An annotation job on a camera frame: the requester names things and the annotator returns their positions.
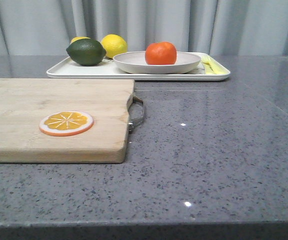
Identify white round plate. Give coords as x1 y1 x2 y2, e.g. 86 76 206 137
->
113 51 201 74

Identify orange fruit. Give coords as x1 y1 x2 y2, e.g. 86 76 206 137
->
145 41 177 65

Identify white rectangular tray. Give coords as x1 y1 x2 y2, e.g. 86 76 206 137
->
47 52 230 81

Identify orange slice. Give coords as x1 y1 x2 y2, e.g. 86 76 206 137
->
39 111 94 137

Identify yellow lemon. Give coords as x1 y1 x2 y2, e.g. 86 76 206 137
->
101 34 128 59
70 36 90 44

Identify yellow lemon slice pieces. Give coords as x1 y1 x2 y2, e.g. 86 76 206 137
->
201 55 226 75

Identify green lime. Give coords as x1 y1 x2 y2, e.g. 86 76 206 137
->
66 38 106 66

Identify rear yellow lemon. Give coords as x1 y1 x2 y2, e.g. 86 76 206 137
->
70 36 90 44

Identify wooden cutting board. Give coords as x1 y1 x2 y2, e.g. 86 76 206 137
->
0 78 134 163

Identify grey curtain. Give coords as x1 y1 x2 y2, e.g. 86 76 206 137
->
0 0 288 56

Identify metal cutting board handle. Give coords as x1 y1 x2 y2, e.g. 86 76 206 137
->
128 95 146 133

